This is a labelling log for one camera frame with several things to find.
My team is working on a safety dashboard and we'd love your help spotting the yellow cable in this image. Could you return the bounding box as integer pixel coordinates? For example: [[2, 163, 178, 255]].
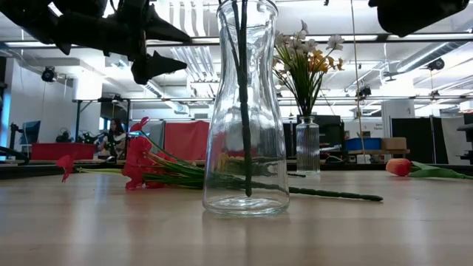
[[349, 0, 367, 163]]

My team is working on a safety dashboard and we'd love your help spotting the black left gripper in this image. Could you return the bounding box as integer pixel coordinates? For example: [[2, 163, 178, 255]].
[[55, 0, 192, 86]]

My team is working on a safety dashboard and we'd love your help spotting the red box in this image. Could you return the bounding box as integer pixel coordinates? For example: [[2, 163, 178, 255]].
[[30, 143, 98, 161]]

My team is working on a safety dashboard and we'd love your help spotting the orange artificial tulip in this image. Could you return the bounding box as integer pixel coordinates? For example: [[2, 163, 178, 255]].
[[385, 157, 473, 181]]

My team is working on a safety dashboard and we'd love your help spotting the ribbed clear glass vase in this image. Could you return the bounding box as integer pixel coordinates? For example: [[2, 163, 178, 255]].
[[295, 115, 321, 176]]

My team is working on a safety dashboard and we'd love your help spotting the red artificial flower bunch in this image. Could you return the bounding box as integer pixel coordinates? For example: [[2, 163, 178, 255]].
[[221, 0, 253, 198], [75, 116, 384, 202]]

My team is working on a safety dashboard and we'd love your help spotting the black overhead beam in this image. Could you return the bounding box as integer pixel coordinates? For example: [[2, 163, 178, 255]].
[[0, 33, 473, 48]]

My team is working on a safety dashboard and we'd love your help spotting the black ceiling camera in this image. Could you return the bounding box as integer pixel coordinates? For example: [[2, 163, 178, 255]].
[[40, 65, 58, 83], [426, 58, 446, 72]]

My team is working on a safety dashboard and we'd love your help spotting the silver ceiling duct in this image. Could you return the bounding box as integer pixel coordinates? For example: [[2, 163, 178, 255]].
[[384, 40, 466, 78]]

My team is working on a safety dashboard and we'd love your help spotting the blue plastic bin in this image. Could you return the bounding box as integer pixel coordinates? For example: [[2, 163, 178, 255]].
[[345, 137, 382, 151]]

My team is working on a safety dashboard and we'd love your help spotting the person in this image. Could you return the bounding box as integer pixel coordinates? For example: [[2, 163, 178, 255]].
[[98, 117, 127, 160]]

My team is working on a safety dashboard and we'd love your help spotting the dark partition panel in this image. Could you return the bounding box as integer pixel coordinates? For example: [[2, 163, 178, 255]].
[[390, 117, 451, 165]]

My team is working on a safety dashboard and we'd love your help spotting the loose red flower petal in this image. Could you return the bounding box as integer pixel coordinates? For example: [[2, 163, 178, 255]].
[[55, 154, 78, 184]]

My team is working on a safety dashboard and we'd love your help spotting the white cabinet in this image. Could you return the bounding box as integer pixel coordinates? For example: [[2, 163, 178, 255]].
[[381, 98, 416, 138]]

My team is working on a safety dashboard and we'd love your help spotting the yellow artificial flower bunch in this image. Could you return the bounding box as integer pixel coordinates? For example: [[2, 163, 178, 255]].
[[302, 49, 336, 117], [324, 55, 345, 72]]

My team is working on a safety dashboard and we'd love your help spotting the black aluminium table frame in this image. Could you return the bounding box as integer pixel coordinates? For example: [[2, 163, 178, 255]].
[[0, 162, 473, 180]]

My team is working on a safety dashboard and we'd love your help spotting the red panel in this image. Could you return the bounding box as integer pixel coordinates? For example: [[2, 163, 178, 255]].
[[163, 120, 211, 162]]

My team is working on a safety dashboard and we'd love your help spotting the black monitor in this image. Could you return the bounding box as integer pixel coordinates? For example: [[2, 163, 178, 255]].
[[296, 114, 345, 153]]

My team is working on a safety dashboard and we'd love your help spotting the cardboard box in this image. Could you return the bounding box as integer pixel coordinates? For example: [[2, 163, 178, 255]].
[[381, 137, 408, 151]]

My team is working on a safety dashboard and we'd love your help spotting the white artificial flower bunch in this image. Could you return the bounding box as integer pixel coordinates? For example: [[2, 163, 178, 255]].
[[324, 34, 345, 52], [273, 19, 319, 117]]

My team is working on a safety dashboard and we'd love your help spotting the smooth clear glass carafe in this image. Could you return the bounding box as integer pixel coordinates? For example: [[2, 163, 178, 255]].
[[202, 0, 290, 217]]

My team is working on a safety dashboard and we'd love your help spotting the dark computer monitor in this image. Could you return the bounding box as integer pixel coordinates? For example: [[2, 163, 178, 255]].
[[18, 120, 42, 146]]

